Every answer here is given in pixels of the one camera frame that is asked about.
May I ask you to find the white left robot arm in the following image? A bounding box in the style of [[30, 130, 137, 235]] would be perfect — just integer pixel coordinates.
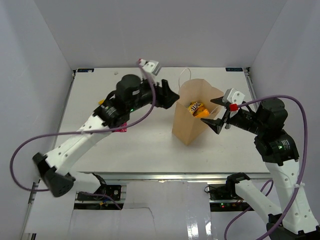
[[32, 74, 180, 198]]

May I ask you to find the pink red candy packet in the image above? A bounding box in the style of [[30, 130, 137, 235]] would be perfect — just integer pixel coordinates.
[[113, 122, 128, 133]]

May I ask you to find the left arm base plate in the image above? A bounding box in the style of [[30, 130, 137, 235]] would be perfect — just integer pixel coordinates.
[[76, 184, 122, 201]]

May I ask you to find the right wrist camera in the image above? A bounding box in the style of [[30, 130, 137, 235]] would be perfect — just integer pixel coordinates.
[[222, 88, 245, 118]]

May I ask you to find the large orange gummy bag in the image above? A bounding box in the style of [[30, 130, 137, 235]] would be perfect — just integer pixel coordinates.
[[193, 107, 211, 118]]

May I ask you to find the yellow snack bar wrapper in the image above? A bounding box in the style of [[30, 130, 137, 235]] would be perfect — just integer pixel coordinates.
[[187, 101, 204, 115]]

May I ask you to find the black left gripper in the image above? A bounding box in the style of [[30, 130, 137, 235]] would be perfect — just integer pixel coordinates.
[[127, 75, 179, 113]]

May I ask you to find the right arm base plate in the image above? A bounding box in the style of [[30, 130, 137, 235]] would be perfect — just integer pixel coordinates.
[[204, 184, 250, 212]]

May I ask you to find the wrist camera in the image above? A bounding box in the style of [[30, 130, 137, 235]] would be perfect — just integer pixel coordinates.
[[138, 58, 162, 76], [222, 88, 245, 118]]

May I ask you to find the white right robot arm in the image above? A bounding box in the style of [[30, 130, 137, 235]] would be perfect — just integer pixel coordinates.
[[203, 95, 320, 240]]

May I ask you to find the blue label sticker left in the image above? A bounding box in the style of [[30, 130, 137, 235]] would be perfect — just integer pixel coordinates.
[[76, 68, 95, 73]]

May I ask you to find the blue label sticker right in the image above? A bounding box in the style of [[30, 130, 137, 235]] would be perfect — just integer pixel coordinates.
[[225, 67, 243, 72]]

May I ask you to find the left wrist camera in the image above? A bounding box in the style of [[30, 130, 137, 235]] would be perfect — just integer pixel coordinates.
[[138, 58, 162, 76]]

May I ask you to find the aluminium table frame rail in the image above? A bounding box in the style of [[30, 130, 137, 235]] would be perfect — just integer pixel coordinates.
[[74, 172, 273, 181]]

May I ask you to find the brown paper bag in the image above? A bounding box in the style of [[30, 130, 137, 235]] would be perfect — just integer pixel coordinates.
[[172, 78, 224, 146]]

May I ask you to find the blue label sticker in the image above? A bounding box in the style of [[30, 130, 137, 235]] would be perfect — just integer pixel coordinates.
[[76, 68, 95, 73], [225, 67, 243, 72]]

